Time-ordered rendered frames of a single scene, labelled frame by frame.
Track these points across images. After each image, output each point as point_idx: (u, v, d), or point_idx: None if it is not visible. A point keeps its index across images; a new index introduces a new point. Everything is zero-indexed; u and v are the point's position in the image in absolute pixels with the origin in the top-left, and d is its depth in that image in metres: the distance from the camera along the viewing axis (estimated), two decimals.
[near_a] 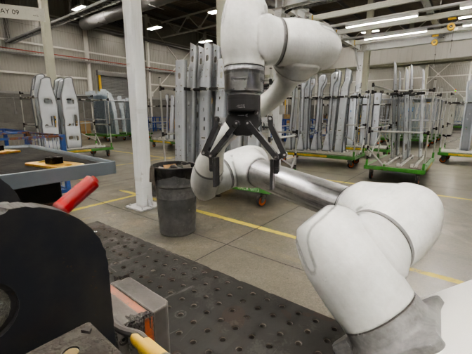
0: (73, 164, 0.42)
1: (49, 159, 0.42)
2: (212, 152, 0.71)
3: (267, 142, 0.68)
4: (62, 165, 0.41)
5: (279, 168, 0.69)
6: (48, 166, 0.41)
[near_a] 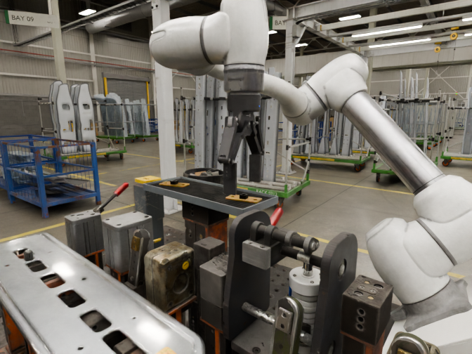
0: (257, 199, 0.72)
1: (243, 196, 0.72)
2: (251, 149, 0.77)
3: None
4: (252, 200, 0.71)
5: (227, 173, 0.64)
6: (246, 200, 0.70)
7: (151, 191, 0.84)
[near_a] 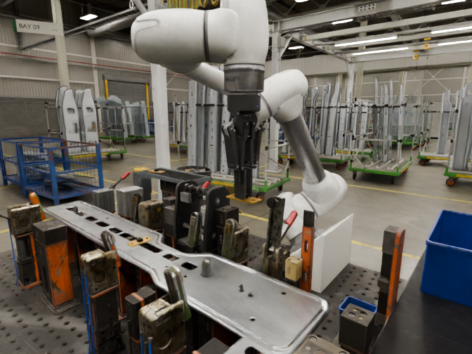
0: (256, 199, 0.71)
1: None
2: (245, 160, 0.73)
3: None
4: (250, 200, 0.70)
5: (237, 179, 0.69)
6: (243, 200, 0.70)
7: (142, 175, 1.48)
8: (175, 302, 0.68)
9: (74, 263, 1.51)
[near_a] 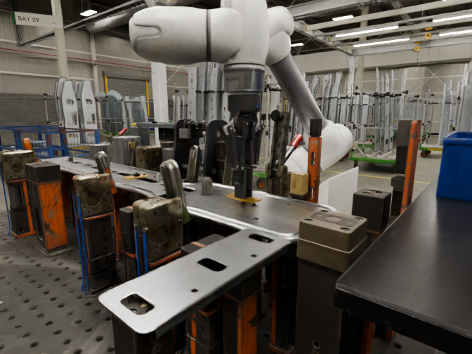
0: (256, 199, 0.71)
1: None
2: (245, 160, 0.73)
3: None
4: (250, 199, 0.70)
5: (237, 178, 0.69)
6: (243, 199, 0.70)
7: (140, 126, 1.43)
8: None
9: (69, 218, 1.46)
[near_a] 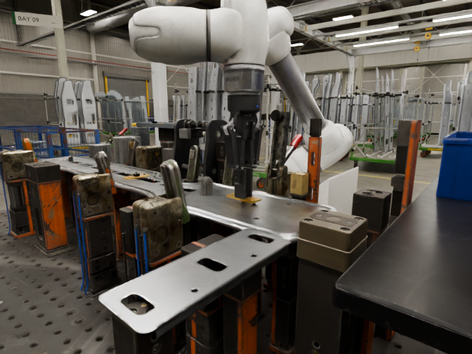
0: (256, 199, 0.71)
1: None
2: (245, 160, 0.73)
3: None
4: (250, 199, 0.70)
5: (237, 178, 0.69)
6: (243, 199, 0.70)
7: (140, 126, 1.43)
8: None
9: (69, 218, 1.46)
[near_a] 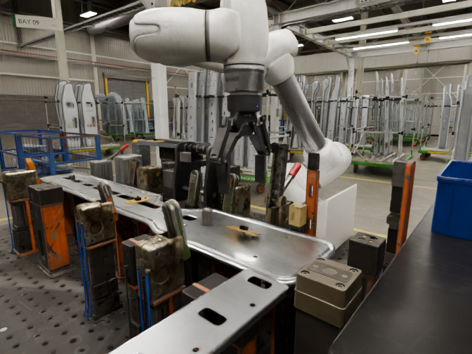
0: (256, 232, 0.73)
1: (244, 227, 0.74)
2: (258, 149, 0.76)
3: None
4: (251, 232, 0.73)
5: (220, 173, 0.65)
6: (245, 230, 0.72)
7: (141, 144, 1.44)
8: None
9: (71, 234, 1.48)
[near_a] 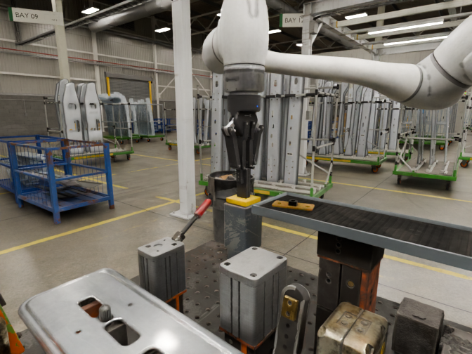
0: None
1: None
2: None
3: None
4: None
5: (239, 178, 0.70)
6: None
7: (267, 216, 0.60)
8: None
9: None
